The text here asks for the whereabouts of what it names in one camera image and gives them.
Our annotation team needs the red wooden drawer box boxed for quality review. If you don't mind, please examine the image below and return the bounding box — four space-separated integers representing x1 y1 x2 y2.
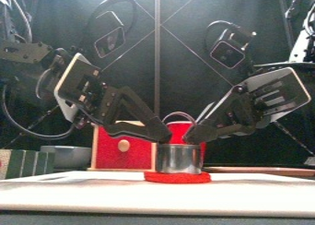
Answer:
87 120 159 172

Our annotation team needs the white cutting board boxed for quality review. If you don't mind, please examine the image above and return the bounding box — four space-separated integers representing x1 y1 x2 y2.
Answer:
0 170 315 219

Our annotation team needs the round steel dough cutter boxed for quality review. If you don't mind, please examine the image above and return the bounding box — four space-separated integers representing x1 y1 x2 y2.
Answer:
155 143 204 175

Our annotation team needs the brown wooden board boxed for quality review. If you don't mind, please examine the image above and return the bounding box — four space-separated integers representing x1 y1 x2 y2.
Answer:
202 166 315 178

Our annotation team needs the red container with wire handle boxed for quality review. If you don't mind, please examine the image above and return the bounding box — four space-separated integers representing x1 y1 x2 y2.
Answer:
162 111 209 162

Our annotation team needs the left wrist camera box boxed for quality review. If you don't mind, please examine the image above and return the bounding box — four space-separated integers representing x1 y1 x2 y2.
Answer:
93 10 127 59

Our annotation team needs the green striped box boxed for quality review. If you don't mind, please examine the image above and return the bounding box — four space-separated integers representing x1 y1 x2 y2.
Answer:
0 148 57 181

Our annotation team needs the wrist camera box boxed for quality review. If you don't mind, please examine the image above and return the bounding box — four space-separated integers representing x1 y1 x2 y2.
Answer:
209 27 260 70
93 10 127 59

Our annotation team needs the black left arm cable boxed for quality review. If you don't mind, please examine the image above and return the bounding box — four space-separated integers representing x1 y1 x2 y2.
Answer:
0 66 78 141

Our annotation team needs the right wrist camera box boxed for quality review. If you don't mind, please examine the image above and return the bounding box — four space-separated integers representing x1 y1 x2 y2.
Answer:
209 27 260 70

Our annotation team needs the vertical metal frame rod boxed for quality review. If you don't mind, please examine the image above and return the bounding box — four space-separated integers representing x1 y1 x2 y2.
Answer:
154 0 162 116

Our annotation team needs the black left camera cable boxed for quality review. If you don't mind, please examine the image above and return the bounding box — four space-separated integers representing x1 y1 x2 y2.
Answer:
85 0 139 52

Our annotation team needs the round wooden drawer knob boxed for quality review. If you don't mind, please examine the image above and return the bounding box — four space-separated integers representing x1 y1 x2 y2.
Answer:
118 139 133 153

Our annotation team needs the black right camera cable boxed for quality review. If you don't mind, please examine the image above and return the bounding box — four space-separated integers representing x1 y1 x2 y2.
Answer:
204 19 238 53

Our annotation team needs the black camera cable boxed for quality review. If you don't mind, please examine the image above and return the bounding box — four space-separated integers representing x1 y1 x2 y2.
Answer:
85 0 139 52
204 19 238 53

